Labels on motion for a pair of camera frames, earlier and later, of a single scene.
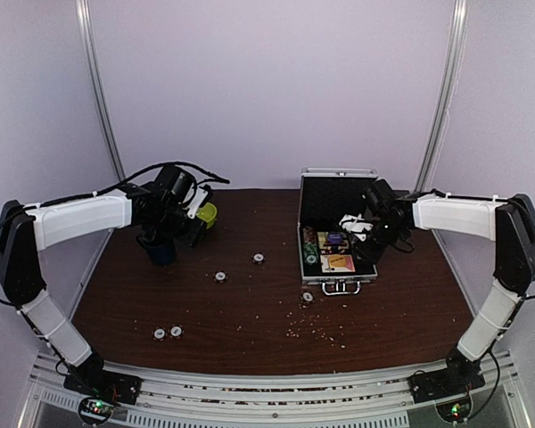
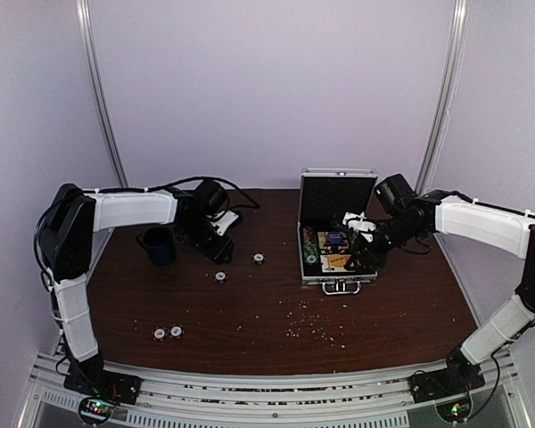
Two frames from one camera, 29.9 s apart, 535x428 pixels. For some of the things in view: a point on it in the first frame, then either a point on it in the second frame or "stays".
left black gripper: (193, 235) → (218, 252)
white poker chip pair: (176, 331) stays
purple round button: (335, 237) stays
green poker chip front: (310, 257) stays
